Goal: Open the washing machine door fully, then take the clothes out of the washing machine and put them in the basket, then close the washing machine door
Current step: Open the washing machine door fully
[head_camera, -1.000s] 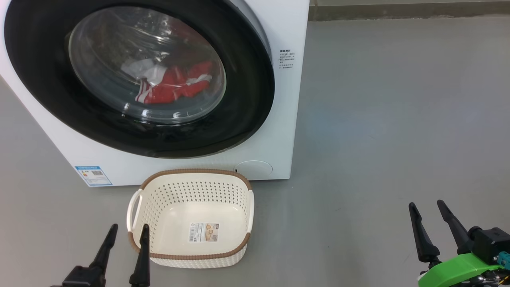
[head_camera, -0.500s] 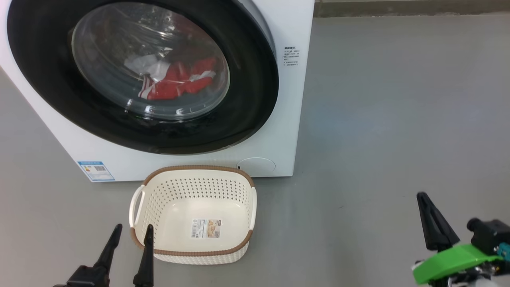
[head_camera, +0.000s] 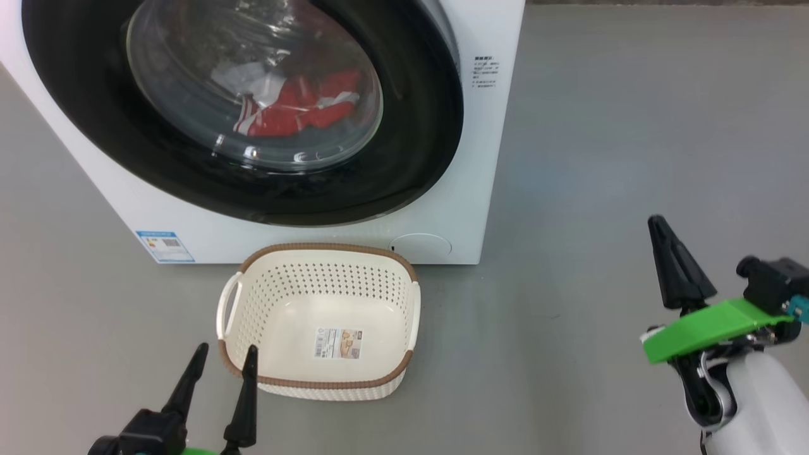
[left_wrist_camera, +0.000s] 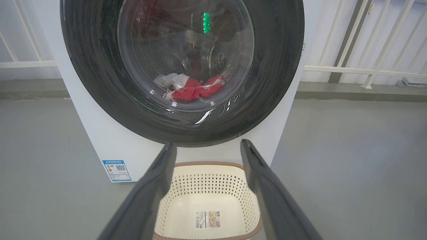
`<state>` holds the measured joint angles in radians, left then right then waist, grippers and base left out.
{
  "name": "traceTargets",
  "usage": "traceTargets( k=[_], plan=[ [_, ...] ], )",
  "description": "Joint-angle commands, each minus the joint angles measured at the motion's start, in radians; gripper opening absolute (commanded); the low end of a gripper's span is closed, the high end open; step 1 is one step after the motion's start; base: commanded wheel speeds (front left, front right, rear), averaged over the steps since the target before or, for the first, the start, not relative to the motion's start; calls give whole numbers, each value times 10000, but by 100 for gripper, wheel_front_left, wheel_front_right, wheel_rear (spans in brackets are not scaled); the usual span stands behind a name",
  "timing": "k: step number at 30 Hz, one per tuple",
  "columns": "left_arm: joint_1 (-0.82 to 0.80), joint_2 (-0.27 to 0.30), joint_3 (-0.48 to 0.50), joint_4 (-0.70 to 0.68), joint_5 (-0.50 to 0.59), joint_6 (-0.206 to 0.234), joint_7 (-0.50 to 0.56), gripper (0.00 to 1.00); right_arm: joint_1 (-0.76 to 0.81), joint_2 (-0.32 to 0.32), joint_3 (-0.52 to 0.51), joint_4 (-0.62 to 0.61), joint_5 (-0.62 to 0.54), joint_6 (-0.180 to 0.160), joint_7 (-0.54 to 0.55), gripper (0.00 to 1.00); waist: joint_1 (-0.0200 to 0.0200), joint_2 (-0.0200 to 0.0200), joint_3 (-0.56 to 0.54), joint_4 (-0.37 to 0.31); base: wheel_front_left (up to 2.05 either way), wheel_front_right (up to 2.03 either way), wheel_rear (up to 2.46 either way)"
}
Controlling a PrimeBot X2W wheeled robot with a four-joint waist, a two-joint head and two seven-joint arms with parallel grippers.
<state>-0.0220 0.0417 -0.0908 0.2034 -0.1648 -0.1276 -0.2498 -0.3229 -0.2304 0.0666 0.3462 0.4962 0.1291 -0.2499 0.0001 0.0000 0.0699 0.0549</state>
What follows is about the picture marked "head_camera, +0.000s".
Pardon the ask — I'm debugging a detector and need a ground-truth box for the white front-load washing machine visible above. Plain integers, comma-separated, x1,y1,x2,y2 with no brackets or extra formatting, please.
0,0,526,266

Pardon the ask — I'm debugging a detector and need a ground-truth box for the blue energy label sticker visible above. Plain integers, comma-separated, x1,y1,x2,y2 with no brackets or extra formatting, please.
135,230,195,264

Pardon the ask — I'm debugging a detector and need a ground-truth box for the basket product label sticker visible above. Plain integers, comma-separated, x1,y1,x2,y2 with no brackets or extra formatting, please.
314,327,364,361

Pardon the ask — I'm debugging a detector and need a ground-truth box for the printed warning text label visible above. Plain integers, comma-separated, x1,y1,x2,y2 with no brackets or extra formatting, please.
473,56,500,90

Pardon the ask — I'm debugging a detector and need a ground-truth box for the red white-striped garment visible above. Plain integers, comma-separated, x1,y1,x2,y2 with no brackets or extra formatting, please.
234,70,362,138

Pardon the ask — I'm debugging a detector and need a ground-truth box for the white cloth garment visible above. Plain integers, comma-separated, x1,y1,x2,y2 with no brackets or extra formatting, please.
210,60,285,105

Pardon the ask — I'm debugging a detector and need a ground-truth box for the cream perforated laundry basket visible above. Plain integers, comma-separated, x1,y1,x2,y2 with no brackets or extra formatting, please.
216,243,422,402

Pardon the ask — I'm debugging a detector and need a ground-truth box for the black glass washing machine door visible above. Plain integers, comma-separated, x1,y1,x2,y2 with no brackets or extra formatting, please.
21,0,465,227

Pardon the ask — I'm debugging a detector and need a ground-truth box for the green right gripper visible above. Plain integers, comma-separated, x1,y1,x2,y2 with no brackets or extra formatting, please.
640,215,796,365

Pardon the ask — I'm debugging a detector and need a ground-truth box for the round drain filter cover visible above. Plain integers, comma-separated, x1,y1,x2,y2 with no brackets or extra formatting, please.
390,233,453,258

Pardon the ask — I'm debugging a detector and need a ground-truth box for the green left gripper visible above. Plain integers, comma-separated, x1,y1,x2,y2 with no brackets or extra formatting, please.
161,343,259,455

